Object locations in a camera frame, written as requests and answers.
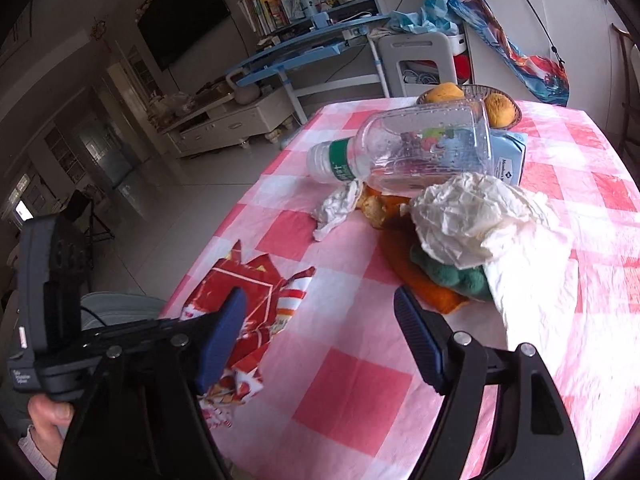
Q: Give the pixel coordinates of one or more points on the red white snack wrapper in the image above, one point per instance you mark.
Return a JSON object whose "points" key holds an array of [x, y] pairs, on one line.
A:
{"points": [[250, 285]]}

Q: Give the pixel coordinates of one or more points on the blue white tissue pack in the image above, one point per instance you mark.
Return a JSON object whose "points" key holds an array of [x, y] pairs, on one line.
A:
{"points": [[510, 157]]}

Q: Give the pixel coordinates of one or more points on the black wall television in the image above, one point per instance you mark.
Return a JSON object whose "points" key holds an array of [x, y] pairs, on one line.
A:
{"points": [[180, 15]]}

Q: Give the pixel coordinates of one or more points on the green wrapper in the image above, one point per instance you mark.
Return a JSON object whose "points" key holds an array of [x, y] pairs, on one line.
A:
{"points": [[460, 277]]}

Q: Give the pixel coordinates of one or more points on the pink white checkered tablecloth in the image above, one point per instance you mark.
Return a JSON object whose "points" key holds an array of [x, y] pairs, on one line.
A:
{"points": [[350, 375]]}

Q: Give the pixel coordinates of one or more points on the blue plastic bag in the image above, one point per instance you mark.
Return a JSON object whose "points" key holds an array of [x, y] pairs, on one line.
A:
{"points": [[425, 17]]}

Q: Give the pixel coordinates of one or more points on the person's left forearm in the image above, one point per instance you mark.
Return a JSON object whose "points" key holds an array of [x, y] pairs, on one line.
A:
{"points": [[35, 460]]}

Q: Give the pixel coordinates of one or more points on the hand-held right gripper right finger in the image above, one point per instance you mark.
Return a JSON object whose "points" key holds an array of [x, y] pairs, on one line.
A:
{"points": [[420, 340]]}

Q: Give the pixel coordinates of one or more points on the white plastic bag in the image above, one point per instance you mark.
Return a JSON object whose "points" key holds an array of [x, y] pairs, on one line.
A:
{"points": [[172, 105]]}

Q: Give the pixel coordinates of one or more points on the white kettlebell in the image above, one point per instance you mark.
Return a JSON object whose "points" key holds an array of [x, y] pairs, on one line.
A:
{"points": [[245, 91]]}

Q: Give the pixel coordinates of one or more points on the yellow orange fruit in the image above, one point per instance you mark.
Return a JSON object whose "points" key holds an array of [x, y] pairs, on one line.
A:
{"points": [[500, 108], [442, 93]]}

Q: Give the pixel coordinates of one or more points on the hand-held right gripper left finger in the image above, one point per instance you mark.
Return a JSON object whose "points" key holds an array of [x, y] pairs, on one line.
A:
{"points": [[220, 340]]}

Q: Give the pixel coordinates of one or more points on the colourful printed fabric bag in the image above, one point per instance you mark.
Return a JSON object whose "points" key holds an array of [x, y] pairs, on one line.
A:
{"points": [[510, 47]]}

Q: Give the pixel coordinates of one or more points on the white plastic stool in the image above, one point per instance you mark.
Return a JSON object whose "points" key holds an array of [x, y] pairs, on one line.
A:
{"points": [[420, 52]]}

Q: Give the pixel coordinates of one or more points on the row of books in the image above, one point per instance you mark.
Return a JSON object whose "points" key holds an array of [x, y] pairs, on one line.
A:
{"points": [[262, 12]]}

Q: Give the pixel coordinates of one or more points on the black tripod stand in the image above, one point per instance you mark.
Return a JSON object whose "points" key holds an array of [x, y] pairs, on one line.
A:
{"points": [[92, 220]]}

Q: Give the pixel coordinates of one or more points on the small blue box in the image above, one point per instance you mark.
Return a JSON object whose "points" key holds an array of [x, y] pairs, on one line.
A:
{"points": [[322, 19]]}

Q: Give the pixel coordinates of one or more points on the dark woven basket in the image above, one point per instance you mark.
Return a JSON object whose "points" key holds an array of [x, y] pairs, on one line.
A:
{"points": [[472, 91]]}

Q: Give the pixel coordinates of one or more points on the red wall ornament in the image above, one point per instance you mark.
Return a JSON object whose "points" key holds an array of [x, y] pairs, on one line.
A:
{"points": [[100, 26]]}

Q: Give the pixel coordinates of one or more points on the blue study desk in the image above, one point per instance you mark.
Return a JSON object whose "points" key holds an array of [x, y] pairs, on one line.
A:
{"points": [[310, 50]]}

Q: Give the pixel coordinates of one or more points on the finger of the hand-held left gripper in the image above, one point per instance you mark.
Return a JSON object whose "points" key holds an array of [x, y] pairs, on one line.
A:
{"points": [[140, 329]]}

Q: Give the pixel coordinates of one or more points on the person's left hand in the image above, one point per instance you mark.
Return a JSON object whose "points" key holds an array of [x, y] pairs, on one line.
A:
{"points": [[47, 415]]}

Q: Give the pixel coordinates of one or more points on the white red appliance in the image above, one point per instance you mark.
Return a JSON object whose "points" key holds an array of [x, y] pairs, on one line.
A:
{"points": [[461, 62]]}

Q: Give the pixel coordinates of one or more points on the pale grey stool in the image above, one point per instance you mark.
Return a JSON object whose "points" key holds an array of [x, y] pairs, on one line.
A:
{"points": [[120, 306]]}

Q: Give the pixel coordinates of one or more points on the white television cabinet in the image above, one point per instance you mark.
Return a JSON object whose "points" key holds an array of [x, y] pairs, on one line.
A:
{"points": [[230, 122]]}

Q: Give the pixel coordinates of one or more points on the small white tissue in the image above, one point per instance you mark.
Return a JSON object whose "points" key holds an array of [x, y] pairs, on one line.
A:
{"points": [[337, 207]]}

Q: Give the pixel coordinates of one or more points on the long orange peel piece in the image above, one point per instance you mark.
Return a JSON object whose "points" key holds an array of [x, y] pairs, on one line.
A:
{"points": [[377, 207]]}

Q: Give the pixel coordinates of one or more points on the large white tissue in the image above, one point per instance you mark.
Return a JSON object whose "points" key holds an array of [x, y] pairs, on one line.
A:
{"points": [[465, 215]]}

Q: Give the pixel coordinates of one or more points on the dark wooden chair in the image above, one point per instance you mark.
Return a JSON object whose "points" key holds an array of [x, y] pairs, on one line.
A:
{"points": [[625, 85]]}

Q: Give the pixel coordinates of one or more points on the clear plastic bottle green label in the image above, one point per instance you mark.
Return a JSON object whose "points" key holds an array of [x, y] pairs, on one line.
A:
{"points": [[415, 145]]}

